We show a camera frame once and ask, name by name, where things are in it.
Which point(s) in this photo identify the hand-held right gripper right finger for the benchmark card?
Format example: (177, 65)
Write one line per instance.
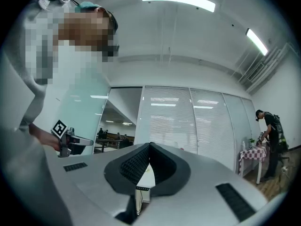
(200, 180)

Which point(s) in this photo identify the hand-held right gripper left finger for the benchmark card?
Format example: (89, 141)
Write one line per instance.
(89, 173)

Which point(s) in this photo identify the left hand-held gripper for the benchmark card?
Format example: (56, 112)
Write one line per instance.
(64, 135)

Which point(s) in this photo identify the person's left forearm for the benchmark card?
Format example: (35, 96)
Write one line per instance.
(43, 135)

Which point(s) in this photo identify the frosted glass partition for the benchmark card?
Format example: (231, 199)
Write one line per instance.
(82, 107)

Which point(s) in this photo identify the checkered cloth table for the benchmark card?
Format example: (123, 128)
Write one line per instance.
(247, 166)

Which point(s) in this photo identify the small white bottle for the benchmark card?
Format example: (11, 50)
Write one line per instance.
(243, 146)

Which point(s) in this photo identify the pink checkered tablecloth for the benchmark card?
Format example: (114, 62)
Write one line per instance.
(255, 153)

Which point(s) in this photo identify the white window blinds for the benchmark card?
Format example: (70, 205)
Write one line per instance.
(169, 126)

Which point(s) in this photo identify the person's grey t-shirt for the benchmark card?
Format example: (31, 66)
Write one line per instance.
(35, 98)

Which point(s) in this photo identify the small potted plant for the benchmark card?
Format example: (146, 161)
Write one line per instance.
(252, 140)

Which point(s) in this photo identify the person's head and neck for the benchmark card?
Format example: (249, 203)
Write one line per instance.
(84, 32)

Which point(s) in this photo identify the white ceiling pipes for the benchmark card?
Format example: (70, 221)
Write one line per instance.
(270, 65)

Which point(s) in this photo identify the black head-mounted camera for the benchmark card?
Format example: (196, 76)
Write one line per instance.
(114, 22)

